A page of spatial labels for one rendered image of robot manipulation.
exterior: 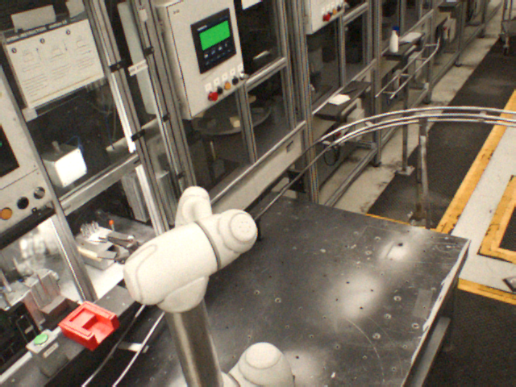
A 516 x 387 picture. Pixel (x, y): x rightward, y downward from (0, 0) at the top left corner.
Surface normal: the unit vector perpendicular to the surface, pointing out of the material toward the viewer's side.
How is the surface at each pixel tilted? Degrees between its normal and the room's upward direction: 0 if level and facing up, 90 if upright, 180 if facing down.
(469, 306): 0
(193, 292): 99
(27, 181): 90
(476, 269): 0
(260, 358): 6
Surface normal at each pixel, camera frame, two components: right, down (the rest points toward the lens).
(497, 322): -0.13, -0.83
